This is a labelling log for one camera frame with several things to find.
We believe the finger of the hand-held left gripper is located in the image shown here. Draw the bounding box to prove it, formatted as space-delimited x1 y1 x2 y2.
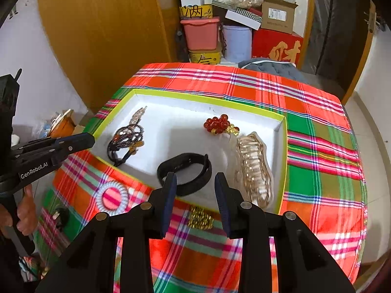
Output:
11 132 91 152
9 135 96 175

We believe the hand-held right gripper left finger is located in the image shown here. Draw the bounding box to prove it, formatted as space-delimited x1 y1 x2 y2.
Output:
35 172 178 293

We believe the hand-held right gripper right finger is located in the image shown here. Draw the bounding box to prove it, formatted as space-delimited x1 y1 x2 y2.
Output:
214 172 357 293

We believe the brown bead necklace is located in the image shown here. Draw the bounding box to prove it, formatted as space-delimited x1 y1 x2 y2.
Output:
107 123 145 167

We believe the large translucent hair claw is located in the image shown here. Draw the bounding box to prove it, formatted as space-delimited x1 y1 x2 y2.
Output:
233 131 274 211

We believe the black wristband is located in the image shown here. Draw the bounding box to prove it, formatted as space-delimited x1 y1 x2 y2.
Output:
157 153 213 197

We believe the white spiral hair tie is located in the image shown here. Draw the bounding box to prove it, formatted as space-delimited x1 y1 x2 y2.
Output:
94 180 130 214

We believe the rhinestone hair clip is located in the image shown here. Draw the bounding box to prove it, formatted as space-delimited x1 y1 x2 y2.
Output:
130 106 148 126

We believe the yellow bead bracelet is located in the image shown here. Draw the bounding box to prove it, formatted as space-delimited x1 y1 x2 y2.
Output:
211 124 241 137

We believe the red bead bracelet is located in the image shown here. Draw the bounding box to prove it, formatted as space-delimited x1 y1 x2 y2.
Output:
204 114 230 135

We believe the yellow-green shallow box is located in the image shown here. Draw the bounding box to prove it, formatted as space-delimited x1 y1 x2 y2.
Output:
91 88 288 215

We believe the person's left hand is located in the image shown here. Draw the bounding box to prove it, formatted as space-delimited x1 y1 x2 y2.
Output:
0 184 36 241

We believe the orange container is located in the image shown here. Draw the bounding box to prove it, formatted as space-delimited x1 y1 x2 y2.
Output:
48 109 76 138

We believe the small black hair clip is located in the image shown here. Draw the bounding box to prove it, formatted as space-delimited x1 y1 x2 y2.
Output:
53 208 71 230

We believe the wooden wardrobe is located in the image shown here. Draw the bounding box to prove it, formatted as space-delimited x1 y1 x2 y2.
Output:
34 0 181 111

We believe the plaid tablecloth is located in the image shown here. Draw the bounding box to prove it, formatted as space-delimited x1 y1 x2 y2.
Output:
32 63 368 293

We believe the grey padded cushion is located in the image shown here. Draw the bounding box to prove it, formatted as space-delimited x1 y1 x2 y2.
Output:
238 57 310 84

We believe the yellow printed tin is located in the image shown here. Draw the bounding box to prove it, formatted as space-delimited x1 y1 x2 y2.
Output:
179 4 214 21
187 47 222 66

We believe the pale blue bucket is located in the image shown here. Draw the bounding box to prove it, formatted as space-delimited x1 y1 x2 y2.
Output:
222 24 253 63

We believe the pink plastic bin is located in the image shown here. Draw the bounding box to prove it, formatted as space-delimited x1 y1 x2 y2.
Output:
180 17 221 51

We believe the red gift box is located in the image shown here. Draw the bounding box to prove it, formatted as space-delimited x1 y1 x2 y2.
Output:
252 28 304 68

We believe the white striped-edge box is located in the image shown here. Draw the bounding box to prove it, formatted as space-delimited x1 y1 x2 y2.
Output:
225 9 263 31

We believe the open cardboard box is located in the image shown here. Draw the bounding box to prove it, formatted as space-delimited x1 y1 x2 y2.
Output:
260 0 299 35

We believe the striped flat box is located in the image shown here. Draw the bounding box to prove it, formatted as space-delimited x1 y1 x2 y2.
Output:
211 0 242 10

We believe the wooden door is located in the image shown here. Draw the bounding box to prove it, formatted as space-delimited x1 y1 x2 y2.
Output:
340 0 377 106

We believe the dark doorway curtain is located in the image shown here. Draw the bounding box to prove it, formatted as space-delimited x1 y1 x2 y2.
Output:
301 0 368 93

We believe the gold chain bracelet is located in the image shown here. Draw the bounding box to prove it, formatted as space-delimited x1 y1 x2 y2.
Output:
186 206 215 230

